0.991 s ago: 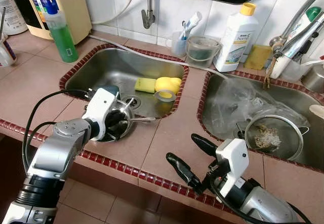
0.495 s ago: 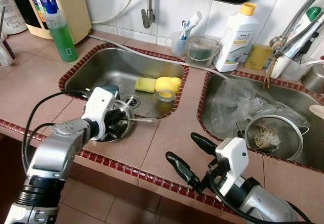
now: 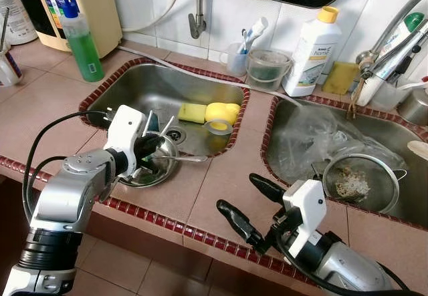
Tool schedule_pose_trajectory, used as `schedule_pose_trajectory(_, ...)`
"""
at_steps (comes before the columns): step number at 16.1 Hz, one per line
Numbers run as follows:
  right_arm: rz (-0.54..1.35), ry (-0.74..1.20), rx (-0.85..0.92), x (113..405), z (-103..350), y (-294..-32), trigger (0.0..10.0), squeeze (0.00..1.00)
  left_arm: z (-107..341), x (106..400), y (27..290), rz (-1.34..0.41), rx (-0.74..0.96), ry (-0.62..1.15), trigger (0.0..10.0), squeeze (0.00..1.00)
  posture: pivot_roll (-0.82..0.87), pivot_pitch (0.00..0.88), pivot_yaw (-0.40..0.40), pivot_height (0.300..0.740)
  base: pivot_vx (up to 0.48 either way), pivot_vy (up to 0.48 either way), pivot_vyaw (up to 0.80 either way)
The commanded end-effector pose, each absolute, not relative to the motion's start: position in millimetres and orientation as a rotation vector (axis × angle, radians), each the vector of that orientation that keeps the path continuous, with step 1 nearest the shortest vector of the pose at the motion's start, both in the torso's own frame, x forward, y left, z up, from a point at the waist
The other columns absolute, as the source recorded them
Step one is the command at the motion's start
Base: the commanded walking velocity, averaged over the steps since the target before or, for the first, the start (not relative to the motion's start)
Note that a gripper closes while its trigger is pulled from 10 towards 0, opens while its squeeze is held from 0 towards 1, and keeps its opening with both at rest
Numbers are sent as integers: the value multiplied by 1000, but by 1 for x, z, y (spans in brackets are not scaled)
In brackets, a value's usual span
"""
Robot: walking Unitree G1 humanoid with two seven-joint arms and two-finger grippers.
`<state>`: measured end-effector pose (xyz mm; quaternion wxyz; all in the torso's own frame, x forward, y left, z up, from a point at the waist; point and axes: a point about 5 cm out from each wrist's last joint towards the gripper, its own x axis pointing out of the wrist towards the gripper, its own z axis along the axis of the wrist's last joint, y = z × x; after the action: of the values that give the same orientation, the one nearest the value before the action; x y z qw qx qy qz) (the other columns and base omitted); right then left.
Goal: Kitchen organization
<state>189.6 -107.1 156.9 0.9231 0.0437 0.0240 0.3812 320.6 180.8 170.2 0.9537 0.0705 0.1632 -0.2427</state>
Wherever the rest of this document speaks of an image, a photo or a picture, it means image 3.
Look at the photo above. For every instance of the clear toothbrush cup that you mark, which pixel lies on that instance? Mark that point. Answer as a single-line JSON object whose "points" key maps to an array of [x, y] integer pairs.
{"points": [[234, 62]]}

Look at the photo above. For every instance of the small steel cup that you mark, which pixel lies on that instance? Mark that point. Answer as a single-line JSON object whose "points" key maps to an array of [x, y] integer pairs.
{"points": [[414, 105]]}

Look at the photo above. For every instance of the white plastic utensil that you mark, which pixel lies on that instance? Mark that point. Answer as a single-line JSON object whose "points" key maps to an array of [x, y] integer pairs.
{"points": [[148, 126], [167, 125]]}

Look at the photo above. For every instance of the white plastic jar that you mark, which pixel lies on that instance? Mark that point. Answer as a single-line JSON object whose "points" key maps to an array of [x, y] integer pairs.
{"points": [[17, 15]]}

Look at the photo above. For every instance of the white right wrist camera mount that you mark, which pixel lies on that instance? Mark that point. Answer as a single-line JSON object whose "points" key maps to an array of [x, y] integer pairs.
{"points": [[307, 206]]}

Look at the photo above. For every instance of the white bottle with yellow cap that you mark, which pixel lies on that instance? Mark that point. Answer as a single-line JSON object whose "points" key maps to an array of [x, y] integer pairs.
{"points": [[311, 55]]}

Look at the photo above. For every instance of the clear plastic bag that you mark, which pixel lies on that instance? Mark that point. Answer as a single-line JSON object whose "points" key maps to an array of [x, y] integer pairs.
{"points": [[314, 135]]}

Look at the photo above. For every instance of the stainless steel spoon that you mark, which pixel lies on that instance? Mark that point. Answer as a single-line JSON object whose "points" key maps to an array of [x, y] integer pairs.
{"points": [[194, 158]]}

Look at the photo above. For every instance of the cream plastic ladle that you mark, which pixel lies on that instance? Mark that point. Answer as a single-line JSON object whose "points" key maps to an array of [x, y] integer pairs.
{"points": [[420, 149]]}

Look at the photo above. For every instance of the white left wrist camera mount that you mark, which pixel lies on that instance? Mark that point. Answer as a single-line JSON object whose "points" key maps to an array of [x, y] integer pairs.
{"points": [[124, 132]]}

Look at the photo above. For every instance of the green dish soap bottle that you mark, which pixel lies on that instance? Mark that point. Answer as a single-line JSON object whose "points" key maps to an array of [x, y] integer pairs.
{"points": [[83, 52]]}

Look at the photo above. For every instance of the teal mug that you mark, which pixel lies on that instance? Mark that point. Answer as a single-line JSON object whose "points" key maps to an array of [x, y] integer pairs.
{"points": [[152, 122]]}

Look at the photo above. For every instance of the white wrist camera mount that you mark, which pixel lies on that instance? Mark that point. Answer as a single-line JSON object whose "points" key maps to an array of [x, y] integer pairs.
{"points": [[124, 132], [307, 206]]}

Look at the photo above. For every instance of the clear plastic measuring cup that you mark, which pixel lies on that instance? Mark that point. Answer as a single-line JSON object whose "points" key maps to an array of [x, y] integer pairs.
{"points": [[267, 72]]}

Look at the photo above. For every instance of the chrome kitchen faucet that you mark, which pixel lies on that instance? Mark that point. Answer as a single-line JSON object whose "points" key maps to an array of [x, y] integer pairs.
{"points": [[394, 55]]}

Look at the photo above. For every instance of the stainless steel bowl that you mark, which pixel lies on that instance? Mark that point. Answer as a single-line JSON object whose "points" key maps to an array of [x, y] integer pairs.
{"points": [[167, 169]]}

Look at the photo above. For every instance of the yellow dish sponge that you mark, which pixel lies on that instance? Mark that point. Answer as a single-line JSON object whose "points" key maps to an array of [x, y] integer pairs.
{"points": [[190, 113]]}

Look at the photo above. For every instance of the steel sink basin under faucet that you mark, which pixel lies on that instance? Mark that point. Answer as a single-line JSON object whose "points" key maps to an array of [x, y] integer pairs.
{"points": [[408, 196]]}

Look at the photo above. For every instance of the steel mesh strainer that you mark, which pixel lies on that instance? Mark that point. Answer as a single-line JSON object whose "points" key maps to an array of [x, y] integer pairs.
{"points": [[354, 182]]}

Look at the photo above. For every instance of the chrome wall tap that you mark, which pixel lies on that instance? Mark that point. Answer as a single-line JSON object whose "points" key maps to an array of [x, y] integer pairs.
{"points": [[197, 22]]}

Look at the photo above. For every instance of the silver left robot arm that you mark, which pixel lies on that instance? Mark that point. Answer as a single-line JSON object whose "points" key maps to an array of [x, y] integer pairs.
{"points": [[67, 189]]}

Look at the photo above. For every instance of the white ceramic mug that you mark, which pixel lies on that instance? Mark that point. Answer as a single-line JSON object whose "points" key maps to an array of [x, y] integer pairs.
{"points": [[8, 69]]}

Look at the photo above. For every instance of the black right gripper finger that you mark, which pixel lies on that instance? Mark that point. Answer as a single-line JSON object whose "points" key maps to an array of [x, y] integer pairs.
{"points": [[269, 188], [237, 221]]}

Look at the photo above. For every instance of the cream water filter appliance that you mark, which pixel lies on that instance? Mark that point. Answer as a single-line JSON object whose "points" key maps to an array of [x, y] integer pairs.
{"points": [[100, 9]]}

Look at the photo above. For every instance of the white bottle with green cap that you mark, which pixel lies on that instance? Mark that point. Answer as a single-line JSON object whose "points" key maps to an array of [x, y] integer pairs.
{"points": [[414, 22]]}

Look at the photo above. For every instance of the olive yellow sponge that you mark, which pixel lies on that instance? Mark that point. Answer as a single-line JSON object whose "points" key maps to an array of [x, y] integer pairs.
{"points": [[341, 79]]}

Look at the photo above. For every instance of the steel sink basin with drain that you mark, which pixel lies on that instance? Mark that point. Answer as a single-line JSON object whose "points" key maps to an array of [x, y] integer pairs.
{"points": [[147, 85]]}

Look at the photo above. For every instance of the yellow cup with grey base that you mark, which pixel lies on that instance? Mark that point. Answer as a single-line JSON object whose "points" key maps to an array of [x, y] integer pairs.
{"points": [[224, 112]]}

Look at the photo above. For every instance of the clear plastic container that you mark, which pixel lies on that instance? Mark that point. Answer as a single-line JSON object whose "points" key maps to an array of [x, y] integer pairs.
{"points": [[388, 99]]}

